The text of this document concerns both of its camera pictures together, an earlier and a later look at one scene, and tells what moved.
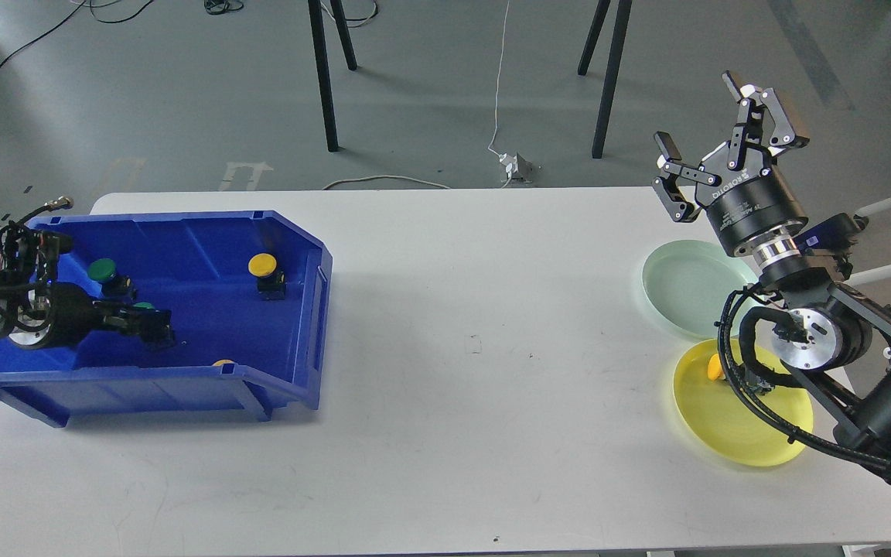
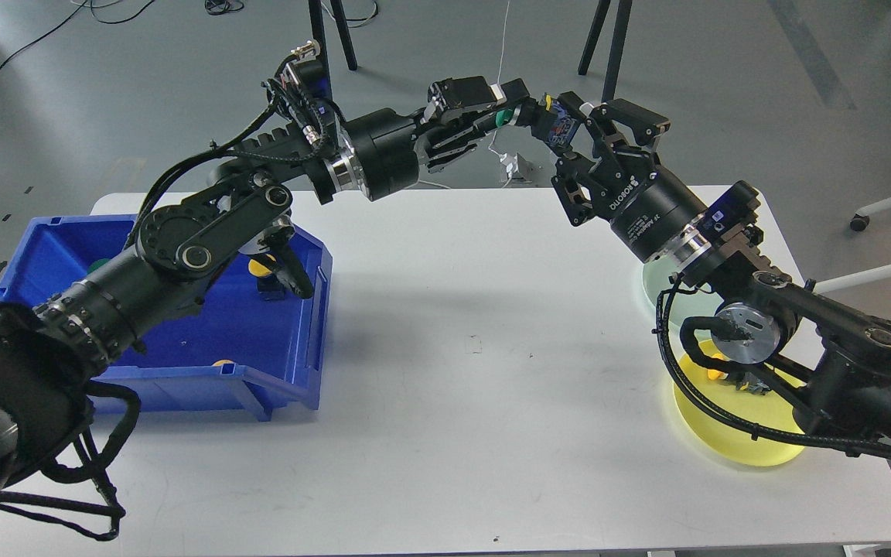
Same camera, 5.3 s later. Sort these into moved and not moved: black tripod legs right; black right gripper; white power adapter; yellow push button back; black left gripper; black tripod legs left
Moved: black left gripper; black right gripper
Not moved: white power adapter; yellow push button back; black tripod legs right; black tripod legs left
